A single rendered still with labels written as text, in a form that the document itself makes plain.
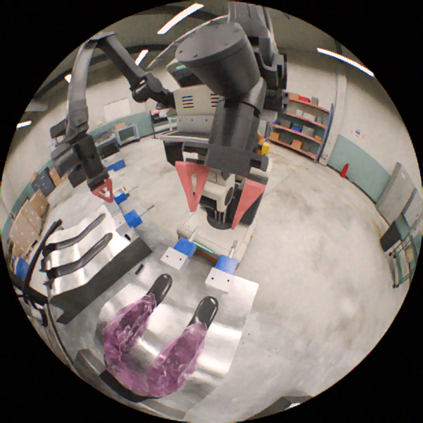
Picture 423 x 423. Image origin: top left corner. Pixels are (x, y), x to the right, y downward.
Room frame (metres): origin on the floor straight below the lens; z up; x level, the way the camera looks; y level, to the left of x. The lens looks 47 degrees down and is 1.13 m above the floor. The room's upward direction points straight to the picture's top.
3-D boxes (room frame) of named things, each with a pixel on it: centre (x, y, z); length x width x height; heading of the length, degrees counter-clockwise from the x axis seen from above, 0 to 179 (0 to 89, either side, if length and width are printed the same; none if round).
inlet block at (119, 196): (0.27, 0.30, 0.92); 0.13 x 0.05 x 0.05; 138
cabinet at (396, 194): (0.80, -5.82, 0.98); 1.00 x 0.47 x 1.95; 41
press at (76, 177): (2.84, 4.24, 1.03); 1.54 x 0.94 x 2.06; 41
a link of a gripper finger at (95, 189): (0.24, 0.32, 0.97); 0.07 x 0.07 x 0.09; 48
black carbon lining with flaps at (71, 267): (0.04, 0.42, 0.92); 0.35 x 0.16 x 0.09; 139
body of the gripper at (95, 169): (0.24, 0.32, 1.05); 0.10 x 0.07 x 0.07; 49
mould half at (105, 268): (0.04, 0.44, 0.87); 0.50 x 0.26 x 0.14; 139
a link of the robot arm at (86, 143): (0.24, 0.32, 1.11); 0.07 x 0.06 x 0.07; 160
